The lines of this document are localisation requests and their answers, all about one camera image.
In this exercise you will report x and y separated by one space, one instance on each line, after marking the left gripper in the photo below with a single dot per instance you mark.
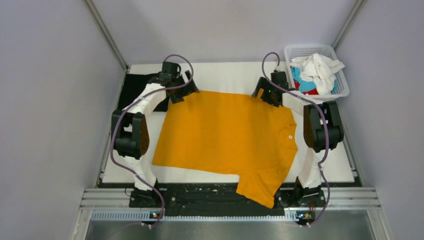
186 90

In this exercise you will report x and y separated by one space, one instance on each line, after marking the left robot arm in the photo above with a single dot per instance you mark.
141 95

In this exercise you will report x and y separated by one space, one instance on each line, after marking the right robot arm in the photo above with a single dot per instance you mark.
322 130

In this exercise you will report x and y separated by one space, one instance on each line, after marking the white plastic basket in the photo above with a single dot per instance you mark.
292 51

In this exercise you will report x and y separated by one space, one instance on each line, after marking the folded black t-shirt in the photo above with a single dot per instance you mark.
133 86

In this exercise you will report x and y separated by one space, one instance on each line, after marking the light blue t-shirt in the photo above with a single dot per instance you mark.
304 84

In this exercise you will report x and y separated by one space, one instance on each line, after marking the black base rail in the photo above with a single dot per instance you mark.
222 200

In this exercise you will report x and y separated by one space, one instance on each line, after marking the white t-shirt in basket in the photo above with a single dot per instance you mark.
319 69

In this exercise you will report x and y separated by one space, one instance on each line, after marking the orange t-shirt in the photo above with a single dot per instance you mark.
231 134

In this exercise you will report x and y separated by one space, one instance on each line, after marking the red t-shirt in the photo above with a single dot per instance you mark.
310 92

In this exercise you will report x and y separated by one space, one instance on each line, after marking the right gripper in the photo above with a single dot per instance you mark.
263 83

